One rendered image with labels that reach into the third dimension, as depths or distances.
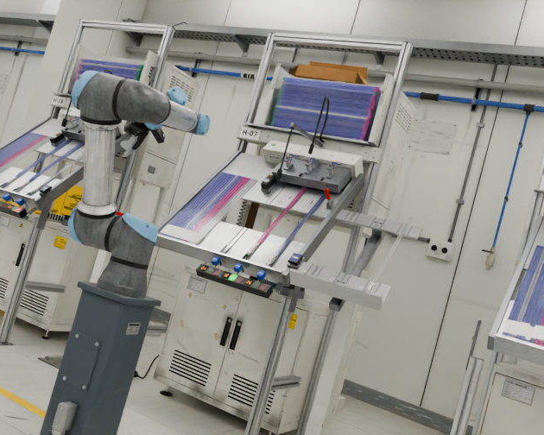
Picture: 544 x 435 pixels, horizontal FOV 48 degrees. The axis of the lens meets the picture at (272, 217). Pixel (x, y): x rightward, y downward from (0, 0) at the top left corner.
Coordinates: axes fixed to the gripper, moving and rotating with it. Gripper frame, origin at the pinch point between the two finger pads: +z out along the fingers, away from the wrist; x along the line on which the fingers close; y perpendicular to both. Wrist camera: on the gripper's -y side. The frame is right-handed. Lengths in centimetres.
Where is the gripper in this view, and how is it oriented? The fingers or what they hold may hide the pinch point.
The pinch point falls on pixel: (126, 141)
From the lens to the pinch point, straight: 242.8
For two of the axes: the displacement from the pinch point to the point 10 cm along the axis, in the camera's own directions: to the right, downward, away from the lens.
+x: 0.5, 8.5, -5.2
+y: -6.8, -3.5, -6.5
